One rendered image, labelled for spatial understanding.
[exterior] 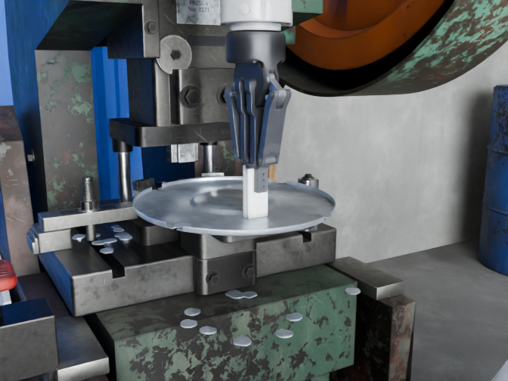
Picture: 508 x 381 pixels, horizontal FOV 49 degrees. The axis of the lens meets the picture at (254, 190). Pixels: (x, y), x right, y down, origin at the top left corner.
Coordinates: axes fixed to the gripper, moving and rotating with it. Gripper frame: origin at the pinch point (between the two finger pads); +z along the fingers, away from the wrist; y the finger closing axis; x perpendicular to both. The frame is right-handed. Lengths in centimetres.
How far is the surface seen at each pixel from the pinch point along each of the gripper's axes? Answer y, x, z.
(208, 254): -7.9, -3.2, 10.6
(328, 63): -28.2, 33.6, -16.7
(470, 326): -66, 135, 81
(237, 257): -7.9, 1.6, 11.9
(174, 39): -16.1, -4.1, -19.8
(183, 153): -23.3, -0.1, -1.9
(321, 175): -139, 119, 33
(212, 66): -17.2, 2.6, -16.1
